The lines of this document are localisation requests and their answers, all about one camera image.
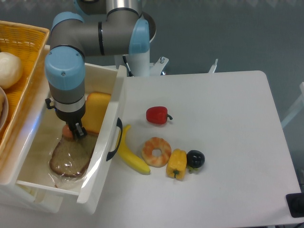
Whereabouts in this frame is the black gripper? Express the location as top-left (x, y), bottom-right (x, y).
top-left (45, 96), bottom-right (87, 141)

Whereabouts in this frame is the orange shrimp ring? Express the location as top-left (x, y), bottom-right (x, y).
top-left (142, 137), bottom-right (172, 168)

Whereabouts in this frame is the black device at table edge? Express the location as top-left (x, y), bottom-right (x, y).
top-left (286, 193), bottom-right (304, 218)

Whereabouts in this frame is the white open upper drawer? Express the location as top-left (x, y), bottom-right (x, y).
top-left (18, 64), bottom-right (126, 214)

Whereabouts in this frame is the white drawer cabinet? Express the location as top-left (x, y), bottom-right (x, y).
top-left (0, 44), bottom-right (67, 214)

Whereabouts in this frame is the yellow bell pepper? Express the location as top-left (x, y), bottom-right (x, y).
top-left (166, 149), bottom-right (187, 181)

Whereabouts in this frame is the yellow wicker basket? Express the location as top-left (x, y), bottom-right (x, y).
top-left (0, 20), bottom-right (51, 164)

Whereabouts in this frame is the white frame at right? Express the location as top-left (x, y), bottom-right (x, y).
top-left (281, 82), bottom-right (304, 129)

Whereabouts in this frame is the brown bread slice in plastic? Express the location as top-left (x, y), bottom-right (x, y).
top-left (49, 134), bottom-right (98, 178)

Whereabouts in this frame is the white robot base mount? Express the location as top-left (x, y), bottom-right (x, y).
top-left (114, 51), bottom-right (169, 77)

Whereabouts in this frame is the grey bowl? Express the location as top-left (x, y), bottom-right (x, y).
top-left (0, 88), bottom-right (9, 132)

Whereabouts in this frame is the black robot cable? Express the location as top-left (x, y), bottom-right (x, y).
top-left (122, 55), bottom-right (134, 77)

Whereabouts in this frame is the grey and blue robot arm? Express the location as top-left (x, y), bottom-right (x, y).
top-left (45, 0), bottom-right (155, 138)

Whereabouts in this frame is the white round bun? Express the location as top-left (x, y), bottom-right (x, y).
top-left (0, 52), bottom-right (23, 89)

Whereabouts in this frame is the pinkish brown egg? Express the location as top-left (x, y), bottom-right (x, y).
top-left (62, 124), bottom-right (74, 139)

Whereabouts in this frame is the red bell pepper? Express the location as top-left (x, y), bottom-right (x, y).
top-left (146, 106), bottom-right (173, 125)

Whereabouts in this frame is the yellow banana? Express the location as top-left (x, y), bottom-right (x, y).
top-left (117, 124), bottom-right (151, 175)

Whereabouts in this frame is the black drawer handle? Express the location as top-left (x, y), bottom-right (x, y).
top-left (106, 117), bottom-right (123, 161)

